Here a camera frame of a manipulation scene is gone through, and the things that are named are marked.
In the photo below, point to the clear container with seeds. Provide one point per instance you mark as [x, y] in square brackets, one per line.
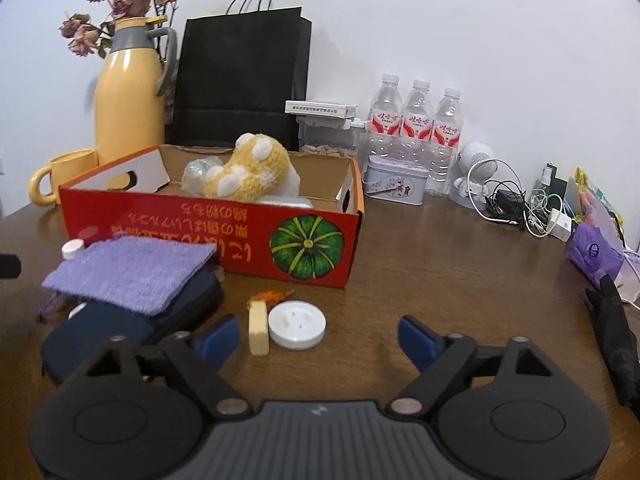
[331, 137]

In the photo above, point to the left water bottle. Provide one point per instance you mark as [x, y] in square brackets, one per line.
[384, 117]

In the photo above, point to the crumpled iridescent plastic wrap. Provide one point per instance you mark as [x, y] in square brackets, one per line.
[195, 174]

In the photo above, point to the black paper shopping bag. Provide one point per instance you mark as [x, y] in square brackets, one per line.
[235, 74]

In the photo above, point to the right water bottle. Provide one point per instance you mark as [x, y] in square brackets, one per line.
[445, 138]

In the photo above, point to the colourful snack packet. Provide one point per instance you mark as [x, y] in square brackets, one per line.
[595, 210]

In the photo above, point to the purple tissue pack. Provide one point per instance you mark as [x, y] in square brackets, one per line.
[593, 254]

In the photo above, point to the middle water bottle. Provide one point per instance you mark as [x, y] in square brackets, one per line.
[416, 123]

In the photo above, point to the yellow white plush toy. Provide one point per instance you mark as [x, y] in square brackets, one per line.
[259, 166]

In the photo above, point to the white robot figurine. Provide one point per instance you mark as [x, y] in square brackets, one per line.
[475, 166]

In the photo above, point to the red pumpkin cardboard box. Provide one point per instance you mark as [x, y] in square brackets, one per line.
[140, 195]

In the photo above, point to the water bottle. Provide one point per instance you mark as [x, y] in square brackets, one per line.
[445, 138]
[416, 123]
[384, 117]

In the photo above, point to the yellow thermos jug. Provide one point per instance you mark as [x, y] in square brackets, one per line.
[129, 103]

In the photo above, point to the lavender tin box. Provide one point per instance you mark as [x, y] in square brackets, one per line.
[395, 180]

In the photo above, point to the purple knitted cloth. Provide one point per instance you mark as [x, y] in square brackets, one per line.
[138, 274]

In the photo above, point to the navy blue zipper pouch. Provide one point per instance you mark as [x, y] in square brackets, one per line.
[81, 336]

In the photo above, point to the white round plastic disc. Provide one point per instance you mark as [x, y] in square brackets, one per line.
[296, 325]

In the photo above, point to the yellow rectangular eraser block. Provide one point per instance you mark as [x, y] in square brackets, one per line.
[258, 328]

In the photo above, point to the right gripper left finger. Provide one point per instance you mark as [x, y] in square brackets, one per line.
[138, 412]

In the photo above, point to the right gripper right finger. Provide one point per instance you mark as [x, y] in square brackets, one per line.
[499, 412]

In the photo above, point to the yellow ceramic mug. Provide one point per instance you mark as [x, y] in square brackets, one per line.
[59, 170]

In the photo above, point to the white flat carton box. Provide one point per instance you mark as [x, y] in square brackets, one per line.
[320, 109]

